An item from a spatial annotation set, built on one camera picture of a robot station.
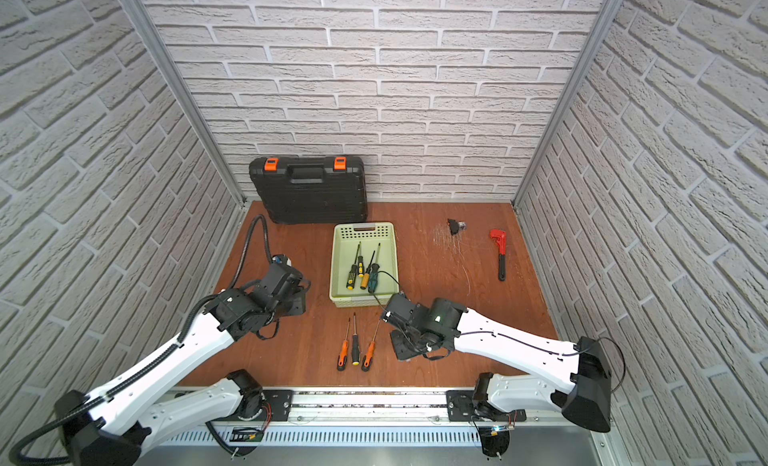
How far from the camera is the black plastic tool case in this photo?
0.94m

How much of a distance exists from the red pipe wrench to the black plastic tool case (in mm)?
506

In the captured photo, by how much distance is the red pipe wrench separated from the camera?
1.02 meters

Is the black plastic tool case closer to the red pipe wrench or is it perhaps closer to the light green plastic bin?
the light green plastic bin
